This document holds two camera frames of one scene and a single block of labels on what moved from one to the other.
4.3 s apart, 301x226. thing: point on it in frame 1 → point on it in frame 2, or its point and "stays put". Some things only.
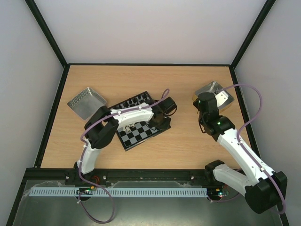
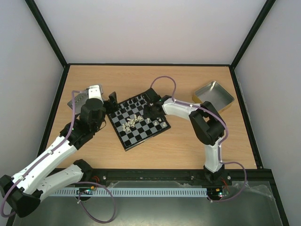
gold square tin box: x=214 y=87 stays put
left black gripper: x=164 y=127 → x=112 y=103
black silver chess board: x=130 y=136 stays put
